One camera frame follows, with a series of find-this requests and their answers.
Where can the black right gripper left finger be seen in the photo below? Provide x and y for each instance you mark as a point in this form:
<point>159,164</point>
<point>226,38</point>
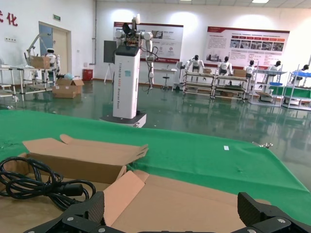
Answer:
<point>96,205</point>

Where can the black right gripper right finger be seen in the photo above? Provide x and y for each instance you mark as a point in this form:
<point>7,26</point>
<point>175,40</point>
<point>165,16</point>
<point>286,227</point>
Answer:
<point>247,208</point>

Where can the open brown cardboard box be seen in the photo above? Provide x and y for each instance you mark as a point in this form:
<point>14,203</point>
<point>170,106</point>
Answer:
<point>73,165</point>
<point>182,200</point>

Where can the flat open cardboard box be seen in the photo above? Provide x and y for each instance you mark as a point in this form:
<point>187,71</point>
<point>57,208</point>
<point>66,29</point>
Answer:
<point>264,95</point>

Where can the closed cardboard floor box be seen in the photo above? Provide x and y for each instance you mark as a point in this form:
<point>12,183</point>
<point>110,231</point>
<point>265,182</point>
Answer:
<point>63,93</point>

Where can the open cardboard floor box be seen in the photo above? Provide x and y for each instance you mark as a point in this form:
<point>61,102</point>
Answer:
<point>79,83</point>

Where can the medium cardboard box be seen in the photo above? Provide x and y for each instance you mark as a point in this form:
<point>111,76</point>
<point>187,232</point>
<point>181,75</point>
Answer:
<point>239,73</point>

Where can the small cardboard box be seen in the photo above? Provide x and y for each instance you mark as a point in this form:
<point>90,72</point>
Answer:
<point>207,71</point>

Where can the cardboard box on rack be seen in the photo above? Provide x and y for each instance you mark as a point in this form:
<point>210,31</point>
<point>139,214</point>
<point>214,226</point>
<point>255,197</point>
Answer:
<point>40,63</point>

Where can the small white label sticker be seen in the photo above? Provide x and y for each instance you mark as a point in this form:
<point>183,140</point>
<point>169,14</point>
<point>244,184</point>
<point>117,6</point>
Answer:
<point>226,148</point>

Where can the green table cloth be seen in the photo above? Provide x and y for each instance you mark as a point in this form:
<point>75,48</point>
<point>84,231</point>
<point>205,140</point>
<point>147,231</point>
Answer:
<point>194,148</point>

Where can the blue plastic tray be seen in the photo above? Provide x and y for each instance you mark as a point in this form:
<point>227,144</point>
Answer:
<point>301,73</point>
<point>275,83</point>

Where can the red bin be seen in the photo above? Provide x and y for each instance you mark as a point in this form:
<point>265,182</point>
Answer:
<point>87,75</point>

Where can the teal plastic bag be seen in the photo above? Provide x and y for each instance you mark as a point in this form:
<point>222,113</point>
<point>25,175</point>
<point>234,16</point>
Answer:
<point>69,76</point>

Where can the white black humanoid robot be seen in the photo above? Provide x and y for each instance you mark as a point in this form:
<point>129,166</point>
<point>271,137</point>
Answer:
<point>250,69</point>
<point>305,68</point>
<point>196,63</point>
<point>276,67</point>
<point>226,66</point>

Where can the black stool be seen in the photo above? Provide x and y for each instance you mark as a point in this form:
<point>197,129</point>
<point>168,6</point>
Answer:
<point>165,77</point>

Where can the wide red white info board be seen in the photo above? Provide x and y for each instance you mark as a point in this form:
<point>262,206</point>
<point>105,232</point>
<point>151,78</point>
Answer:
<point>243,54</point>

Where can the dark screen on stand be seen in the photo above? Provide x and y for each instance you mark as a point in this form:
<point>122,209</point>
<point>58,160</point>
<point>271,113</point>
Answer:
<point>109,51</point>

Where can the beige door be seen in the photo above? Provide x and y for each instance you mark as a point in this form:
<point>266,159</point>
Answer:
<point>60,54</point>

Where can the small white round-head robot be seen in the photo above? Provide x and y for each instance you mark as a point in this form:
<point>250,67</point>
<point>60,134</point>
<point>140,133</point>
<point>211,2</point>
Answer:
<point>50,55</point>

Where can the white kiosk machine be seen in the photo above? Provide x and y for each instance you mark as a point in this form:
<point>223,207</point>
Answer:
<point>179,64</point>

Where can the green exit sign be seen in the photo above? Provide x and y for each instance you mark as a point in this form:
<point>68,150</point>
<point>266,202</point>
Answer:
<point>57,17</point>

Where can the ceiling light panel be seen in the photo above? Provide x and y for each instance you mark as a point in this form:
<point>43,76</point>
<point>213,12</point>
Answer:
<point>260,1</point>

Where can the white pipe-frame shelf rack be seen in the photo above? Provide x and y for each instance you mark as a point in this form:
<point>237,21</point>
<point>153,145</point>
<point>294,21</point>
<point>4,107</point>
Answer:
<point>266,103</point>

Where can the blue pipe-frame shelf rack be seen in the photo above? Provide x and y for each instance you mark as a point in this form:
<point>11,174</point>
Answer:
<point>297,91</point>

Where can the beige pipe-frame shelf rack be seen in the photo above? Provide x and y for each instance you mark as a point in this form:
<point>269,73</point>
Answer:
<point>199,74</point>
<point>228,76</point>

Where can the white wall pipe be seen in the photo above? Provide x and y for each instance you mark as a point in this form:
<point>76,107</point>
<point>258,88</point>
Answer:
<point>95,24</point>

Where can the white wall switch panel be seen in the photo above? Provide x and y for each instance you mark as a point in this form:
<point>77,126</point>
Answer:
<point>10,39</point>

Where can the red wall character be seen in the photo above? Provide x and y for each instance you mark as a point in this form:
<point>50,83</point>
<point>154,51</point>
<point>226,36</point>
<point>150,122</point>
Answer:
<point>9,20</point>
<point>1,18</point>

